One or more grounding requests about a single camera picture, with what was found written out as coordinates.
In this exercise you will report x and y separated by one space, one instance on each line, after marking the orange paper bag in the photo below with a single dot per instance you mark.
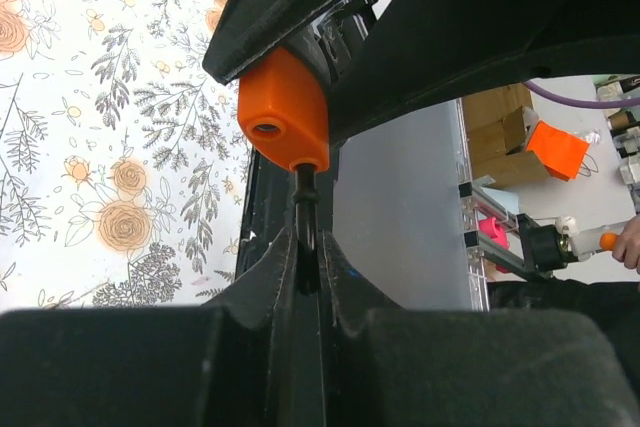
560 152

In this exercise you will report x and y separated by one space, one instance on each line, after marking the floral table mat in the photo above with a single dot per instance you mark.
123 168

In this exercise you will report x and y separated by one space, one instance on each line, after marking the cardboard boxes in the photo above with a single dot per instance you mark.
496 128

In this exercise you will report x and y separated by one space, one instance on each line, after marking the operator hand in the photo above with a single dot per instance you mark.
627 246

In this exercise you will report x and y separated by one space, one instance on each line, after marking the orange padlock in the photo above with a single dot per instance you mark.
282 110

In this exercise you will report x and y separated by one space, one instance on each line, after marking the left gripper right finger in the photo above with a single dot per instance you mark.
548 355

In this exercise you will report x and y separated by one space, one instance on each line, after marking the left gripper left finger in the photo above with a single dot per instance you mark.
225 363

